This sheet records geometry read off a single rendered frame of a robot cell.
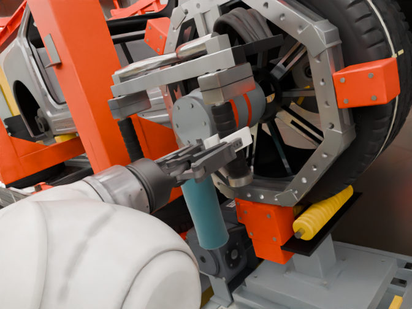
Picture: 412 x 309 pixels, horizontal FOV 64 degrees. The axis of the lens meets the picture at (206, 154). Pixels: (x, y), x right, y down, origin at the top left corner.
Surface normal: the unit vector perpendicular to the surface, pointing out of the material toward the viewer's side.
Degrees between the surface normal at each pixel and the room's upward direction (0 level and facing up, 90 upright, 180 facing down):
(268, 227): 90
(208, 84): 90
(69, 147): 90
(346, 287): 0
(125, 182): 51
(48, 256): 66
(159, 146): 90
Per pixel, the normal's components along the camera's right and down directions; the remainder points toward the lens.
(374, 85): -0.69, 0.37
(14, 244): -0.04, -0.61
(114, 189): 0.36, -0.58
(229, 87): 0.67, 0.00
